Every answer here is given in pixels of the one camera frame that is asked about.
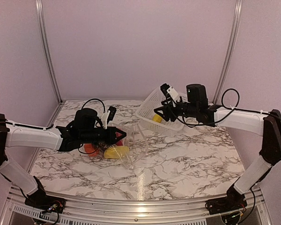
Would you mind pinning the red fake pepper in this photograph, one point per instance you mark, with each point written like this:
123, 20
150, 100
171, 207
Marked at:
120, 138

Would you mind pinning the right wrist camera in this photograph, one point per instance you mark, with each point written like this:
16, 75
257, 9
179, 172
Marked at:
169, 92

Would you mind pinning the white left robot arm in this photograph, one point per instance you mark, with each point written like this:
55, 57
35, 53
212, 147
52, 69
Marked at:
86, 128

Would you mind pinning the yellow fake lemon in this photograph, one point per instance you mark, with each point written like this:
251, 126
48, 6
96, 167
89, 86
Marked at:
116, 152

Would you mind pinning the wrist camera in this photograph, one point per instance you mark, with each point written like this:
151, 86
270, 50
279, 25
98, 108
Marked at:
108, 116
169, 92

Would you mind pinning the aluminium front rail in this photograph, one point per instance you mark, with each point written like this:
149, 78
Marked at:
91, 211

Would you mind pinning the clear zip top bag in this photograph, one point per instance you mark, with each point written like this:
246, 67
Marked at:
135, 140

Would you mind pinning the orange fake fruit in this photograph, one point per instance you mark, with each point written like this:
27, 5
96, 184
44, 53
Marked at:
91, 150

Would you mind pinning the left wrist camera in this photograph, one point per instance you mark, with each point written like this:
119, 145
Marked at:
108, 116

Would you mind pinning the yellow fake corn cob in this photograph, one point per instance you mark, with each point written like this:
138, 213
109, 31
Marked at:
157, 118

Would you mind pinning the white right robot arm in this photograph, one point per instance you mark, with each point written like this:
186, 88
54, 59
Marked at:
265, 124

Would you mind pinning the dark red fake grapes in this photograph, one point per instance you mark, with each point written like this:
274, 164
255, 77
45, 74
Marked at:
103, 146

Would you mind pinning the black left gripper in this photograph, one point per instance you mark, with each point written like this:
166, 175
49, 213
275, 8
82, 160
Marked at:
111, 138

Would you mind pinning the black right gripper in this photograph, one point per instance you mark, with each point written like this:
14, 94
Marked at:
166, 112

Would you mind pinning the aluminium frame post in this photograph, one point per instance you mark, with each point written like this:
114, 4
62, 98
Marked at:
48, 60
231, 45

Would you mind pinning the left aluminium frame post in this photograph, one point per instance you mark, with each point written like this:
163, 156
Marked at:
48, 60

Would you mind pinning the right aluminium frame post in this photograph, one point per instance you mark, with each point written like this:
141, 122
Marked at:
231, 45

